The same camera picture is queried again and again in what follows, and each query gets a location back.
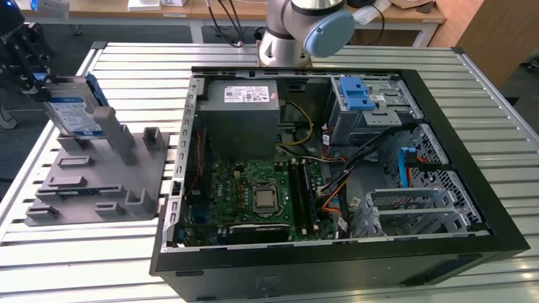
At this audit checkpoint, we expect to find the grey parts rack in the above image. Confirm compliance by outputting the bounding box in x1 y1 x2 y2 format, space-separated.
24 106 172 227

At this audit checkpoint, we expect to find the red black twisted wire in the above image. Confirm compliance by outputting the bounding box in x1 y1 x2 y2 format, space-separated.
187 126 210 194

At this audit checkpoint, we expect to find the silver optical drive cage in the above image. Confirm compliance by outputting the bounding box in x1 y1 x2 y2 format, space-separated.
327 74 426 150

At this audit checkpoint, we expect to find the green RAM stick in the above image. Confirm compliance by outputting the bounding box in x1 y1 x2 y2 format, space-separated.
56 188 101 196

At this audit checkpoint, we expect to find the black cable bundle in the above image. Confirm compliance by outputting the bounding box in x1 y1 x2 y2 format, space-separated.
322 122 424 198

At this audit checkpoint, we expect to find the blue SATA wire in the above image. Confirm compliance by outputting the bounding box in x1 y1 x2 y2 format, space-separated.
396 146 419 189

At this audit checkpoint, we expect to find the wooden cabinet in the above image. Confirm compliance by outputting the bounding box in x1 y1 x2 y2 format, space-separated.
431 0 539 91

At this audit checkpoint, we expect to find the brown cardboard piece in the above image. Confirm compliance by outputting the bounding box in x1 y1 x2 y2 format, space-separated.
391 0 435 14

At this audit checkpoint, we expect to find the silver CPU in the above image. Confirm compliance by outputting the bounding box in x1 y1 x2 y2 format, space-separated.
255 189 278 210

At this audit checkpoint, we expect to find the blue drive latch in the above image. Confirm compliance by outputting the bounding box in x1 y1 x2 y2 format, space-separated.
336 76 379 112

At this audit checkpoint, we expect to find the grey stand foot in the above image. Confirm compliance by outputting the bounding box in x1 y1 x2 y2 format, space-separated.
0 107 19 130

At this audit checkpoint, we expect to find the black graphics card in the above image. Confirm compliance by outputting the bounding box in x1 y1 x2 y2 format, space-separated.
228 223 292 244

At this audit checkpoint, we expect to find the grey power supply unit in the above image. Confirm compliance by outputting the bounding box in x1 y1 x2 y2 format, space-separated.
196 79 282 162

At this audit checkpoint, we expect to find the green Dell motherboard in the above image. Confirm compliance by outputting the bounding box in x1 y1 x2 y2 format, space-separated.
184 159 339 246

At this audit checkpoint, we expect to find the black open PC case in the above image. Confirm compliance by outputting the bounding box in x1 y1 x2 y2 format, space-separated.
149 65 531 301

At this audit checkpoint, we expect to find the yellow wire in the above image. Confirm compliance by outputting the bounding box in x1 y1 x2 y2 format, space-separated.
275 100 316 148

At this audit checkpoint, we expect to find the black RAM slot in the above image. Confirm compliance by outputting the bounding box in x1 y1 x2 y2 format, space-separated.
302 160 319 230

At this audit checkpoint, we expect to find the black SATA power plug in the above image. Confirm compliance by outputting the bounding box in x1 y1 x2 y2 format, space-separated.
415 159 452 174

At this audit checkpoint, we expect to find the hard disk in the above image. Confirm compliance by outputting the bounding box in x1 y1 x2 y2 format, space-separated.
31 73 111 140

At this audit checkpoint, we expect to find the wooden desk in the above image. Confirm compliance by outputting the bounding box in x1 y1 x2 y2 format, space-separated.
20 0 448 48

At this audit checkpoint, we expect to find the silver disk bay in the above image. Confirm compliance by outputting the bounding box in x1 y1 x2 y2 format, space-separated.
352 186 483 238

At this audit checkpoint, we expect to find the orange wire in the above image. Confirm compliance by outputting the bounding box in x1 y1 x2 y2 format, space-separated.
322 198 343 216

